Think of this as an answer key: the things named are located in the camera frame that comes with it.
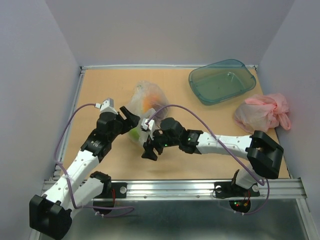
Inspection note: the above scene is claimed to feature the teal plastic container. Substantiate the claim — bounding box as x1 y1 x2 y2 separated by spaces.
188 59 257 106

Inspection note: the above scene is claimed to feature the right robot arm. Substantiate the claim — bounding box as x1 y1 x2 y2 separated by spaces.
140 117 284 199

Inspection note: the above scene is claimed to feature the orange fruit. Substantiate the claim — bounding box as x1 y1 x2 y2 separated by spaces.
142 95 163 112

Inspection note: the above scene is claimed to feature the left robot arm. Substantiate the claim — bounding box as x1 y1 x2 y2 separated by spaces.
29 106 140 240

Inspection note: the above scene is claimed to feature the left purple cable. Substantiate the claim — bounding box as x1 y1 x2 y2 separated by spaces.
53 102 135 218

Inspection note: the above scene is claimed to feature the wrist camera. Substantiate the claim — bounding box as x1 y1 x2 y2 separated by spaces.
94 98 118 115
140 118 156 140

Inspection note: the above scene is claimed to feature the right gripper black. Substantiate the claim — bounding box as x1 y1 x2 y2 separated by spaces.
141 126 180 162

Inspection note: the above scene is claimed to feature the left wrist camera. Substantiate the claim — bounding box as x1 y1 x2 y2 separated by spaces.
94 98 118 115

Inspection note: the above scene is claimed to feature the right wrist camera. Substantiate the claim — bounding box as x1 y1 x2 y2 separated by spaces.
140 118 156 140

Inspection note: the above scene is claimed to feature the clear plastic bag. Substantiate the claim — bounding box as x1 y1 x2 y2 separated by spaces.
125 81 169 147

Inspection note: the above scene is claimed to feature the aluminium front rail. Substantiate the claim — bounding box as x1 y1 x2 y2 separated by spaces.
44 177 307 205

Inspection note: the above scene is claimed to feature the pink plastic bag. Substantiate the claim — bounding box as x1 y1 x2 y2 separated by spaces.
233 93 292 134

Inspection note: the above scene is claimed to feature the green apple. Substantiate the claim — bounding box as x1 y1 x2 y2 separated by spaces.
128 127 140 142

